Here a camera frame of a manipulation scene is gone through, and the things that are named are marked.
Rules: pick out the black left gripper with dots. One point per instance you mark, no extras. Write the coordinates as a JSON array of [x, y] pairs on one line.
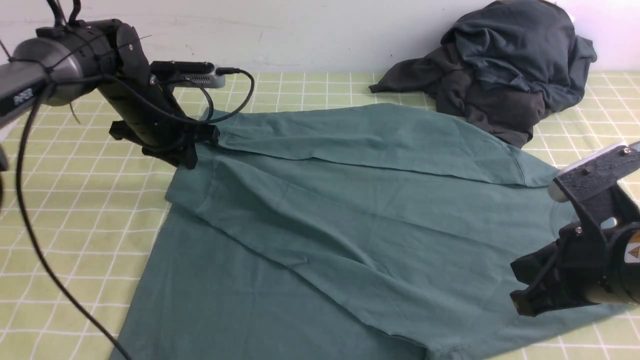
[[152, 119]]

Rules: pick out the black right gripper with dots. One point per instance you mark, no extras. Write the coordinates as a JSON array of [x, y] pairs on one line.
[[593, 261]]

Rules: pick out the green long-sleeved shirt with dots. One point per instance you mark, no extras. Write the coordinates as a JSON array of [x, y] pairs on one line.
[[380, 232]]

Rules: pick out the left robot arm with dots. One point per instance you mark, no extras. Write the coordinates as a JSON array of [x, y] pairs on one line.
[[63, 63]]

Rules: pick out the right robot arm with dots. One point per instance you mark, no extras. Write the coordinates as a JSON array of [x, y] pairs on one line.
[[593, 261]]

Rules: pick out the green checkered tablecloth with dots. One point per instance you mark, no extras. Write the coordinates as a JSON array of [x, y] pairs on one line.
[[96, 205]]

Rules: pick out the dark grey crumpled garment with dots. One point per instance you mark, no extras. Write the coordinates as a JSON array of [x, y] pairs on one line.
[[504, 112]]

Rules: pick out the dark teal crumpled garment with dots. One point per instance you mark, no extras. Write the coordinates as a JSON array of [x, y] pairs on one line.
[[528, 45]]

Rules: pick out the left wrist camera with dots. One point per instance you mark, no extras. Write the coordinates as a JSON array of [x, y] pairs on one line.
[[191, 74]]

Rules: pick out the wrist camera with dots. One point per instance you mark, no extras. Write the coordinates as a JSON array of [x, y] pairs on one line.
[[595, 173], [191, 74]]

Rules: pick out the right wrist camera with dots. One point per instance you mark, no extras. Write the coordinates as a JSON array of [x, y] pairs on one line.
[[595, 173]]

